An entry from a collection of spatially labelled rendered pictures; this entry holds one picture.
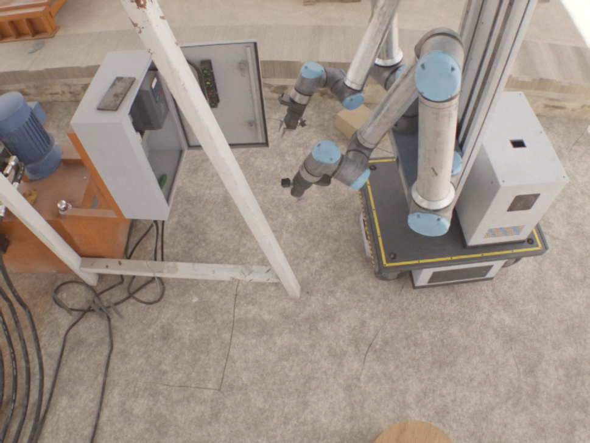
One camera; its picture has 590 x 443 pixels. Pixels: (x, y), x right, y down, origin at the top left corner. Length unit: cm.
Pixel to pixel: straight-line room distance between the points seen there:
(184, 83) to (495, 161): 132
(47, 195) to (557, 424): 280
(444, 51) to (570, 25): 310
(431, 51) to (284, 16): 252
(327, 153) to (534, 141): 102
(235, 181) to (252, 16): 232
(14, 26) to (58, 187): 229
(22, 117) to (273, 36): 189
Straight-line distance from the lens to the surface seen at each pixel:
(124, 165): 172
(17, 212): 208
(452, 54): 120
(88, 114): 163
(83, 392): 255
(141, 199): 189
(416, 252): 223
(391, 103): 147
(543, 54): 371
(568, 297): 283
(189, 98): 121
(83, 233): 235
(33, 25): 430
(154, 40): 110
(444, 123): 129
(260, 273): 223
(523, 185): 196
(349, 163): 157
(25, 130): 233
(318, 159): 154
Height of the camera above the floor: 223
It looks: 57 degrees down
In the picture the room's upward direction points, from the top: 5 degrees counter-clockwise
